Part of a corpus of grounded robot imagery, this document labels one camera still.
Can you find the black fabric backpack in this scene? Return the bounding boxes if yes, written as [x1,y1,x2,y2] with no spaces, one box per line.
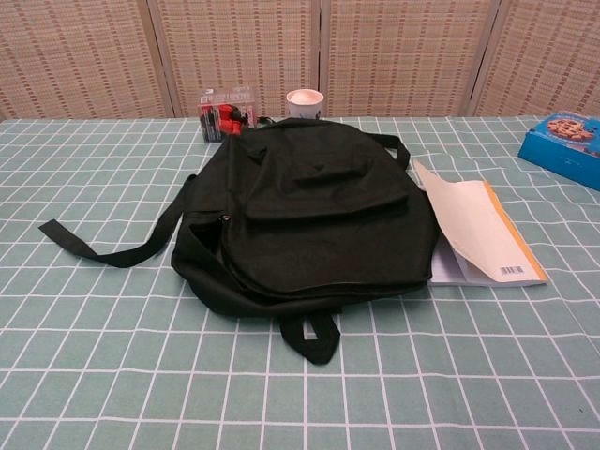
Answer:
[38,116,435,368]

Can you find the yellow cover paperback book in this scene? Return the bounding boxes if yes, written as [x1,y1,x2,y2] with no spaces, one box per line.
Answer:
[411,157,549,288]

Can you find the white paper cup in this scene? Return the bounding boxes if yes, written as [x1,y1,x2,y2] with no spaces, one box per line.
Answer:
[286,88,325,120]

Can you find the clear plastic box red items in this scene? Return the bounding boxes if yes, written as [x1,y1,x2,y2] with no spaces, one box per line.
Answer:
[196,85,258,143]

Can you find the green checkered tablecloth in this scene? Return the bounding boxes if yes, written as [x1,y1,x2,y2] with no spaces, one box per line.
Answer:
[0,115,600,450]

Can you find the bamboo folding screen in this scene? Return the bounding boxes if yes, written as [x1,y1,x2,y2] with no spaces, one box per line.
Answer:
[0,0,600,121]

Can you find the blue cookie box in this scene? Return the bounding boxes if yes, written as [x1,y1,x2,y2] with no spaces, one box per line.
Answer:
[517,110,600,189]

